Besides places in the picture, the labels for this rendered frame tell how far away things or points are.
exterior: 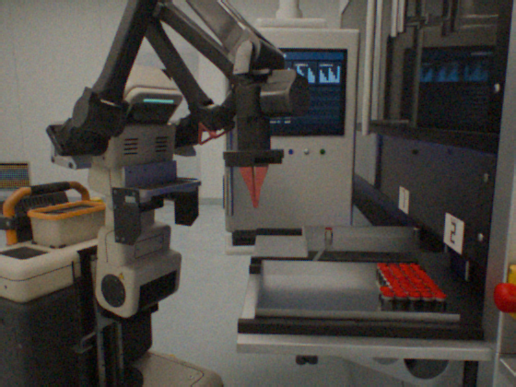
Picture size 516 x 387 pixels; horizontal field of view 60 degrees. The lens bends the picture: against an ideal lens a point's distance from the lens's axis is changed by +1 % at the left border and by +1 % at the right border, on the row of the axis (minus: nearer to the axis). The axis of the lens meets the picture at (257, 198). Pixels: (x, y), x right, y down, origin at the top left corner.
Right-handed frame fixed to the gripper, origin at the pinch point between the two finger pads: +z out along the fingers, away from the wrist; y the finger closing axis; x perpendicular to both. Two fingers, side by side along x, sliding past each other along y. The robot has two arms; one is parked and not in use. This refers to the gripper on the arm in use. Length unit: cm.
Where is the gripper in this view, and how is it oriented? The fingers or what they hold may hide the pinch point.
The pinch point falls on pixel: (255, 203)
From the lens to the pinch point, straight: 77.1
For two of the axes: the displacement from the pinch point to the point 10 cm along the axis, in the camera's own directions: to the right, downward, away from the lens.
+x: 0.5, -1.5, 9.9
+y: 10.0, -0.2, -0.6
